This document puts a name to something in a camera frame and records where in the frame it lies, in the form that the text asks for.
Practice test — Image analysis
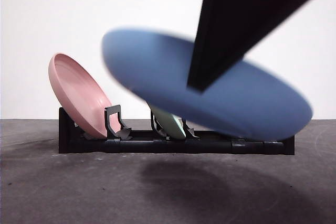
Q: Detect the blue plate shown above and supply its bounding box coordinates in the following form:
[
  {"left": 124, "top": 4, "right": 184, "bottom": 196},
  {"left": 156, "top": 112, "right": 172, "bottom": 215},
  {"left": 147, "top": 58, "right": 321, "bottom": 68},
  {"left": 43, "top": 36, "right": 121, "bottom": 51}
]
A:
[{"left": 101, "top": 26, "right": 314, "bottom": 141}]

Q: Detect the light green plate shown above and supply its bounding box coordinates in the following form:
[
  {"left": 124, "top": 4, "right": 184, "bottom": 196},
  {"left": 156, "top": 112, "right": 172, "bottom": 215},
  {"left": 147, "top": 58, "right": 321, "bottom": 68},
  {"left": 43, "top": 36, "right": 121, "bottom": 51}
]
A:
[{"left": 149, "top": 104, "right": 187, "bottom": 139}]

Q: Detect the pink plate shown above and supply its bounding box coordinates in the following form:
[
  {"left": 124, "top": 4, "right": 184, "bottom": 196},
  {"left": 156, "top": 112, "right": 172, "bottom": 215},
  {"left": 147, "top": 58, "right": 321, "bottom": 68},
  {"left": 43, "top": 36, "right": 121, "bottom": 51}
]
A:
[{"left": 48, "top": 52, "right": 114, "bottom": 140}]

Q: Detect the black plate rack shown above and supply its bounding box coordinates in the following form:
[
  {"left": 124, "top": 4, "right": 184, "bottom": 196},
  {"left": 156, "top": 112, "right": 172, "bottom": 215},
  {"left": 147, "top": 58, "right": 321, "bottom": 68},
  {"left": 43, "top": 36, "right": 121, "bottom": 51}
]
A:
[{"left": 58, "top": 104, "right": 296, "bottom": 155}]

